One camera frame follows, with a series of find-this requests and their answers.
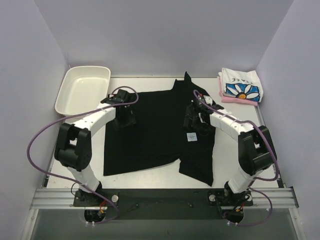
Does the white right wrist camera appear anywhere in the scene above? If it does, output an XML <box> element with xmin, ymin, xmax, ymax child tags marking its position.
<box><xmin>203</xmin><ymin>95</ymin><xmax>216</xmax><ymax>106</ymax></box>

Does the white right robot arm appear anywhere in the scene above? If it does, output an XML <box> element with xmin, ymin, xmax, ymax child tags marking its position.
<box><xmin>183</xmin><ymin>94</ymin><xmax>276</xmax><ymax>200</ymax></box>

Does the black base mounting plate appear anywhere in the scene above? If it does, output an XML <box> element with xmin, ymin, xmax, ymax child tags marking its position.
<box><xmin>73</xmin><ymin>188</ymin><xmax>253</xmax><ymax>220</ymax></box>

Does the aluminium front rail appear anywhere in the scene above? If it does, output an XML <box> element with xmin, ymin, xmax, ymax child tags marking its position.
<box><xmin>30</xmin><ymin>188</ymin><xmax>299</xmax><ymax>209</ymax></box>

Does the white daisy print t shirt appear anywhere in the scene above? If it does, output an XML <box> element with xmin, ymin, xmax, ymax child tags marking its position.
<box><xmin>218</xmin><ymin>67</ymin><xmax>264</xmax><ymax>103</ymax></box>

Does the black t shirt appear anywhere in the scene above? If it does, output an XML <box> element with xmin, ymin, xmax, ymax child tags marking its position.
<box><xmin>103</xmin><ymin>73</ymin><xmax>216</xmax><ymax>186</ymax></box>

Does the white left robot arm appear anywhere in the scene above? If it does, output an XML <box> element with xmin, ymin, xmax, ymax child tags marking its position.
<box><xmin>54</xmin><ymin>86</ymin><xmax>139</xmax><ymax>206</ymax></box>

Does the white plastic bin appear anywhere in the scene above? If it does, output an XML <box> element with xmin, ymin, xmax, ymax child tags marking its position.
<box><xmin>54</xmin><ymin>66</ymin><xmax>111</xmax><ymax>116</ymax></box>

